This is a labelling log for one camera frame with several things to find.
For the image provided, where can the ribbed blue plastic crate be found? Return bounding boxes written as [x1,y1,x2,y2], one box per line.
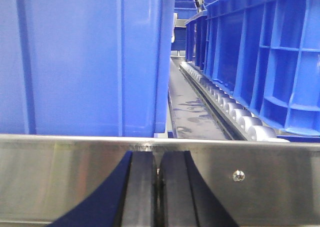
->
[204,0,320,136]

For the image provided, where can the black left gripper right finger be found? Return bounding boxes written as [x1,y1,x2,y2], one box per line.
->
[160,151,238,227]

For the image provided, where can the background blue shelf bins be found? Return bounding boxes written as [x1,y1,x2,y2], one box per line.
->
[171,0,216,52]

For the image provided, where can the grey roller conveyor track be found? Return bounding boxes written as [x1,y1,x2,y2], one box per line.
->
[179,61,289,143]

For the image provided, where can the rail screw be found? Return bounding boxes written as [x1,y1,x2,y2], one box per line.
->
[232,169,246,182]

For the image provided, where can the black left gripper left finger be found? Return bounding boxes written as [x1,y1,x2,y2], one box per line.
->
[50,151,157,227]

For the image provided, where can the smooth blue plastic bin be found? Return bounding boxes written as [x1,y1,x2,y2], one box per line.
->
[0,0,175,137]

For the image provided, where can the far blue plastic bin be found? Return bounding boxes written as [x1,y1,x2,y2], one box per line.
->
[185,10,208,70]

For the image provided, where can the steel front rack rail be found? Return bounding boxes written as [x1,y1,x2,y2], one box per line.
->
[0,134,320,227]

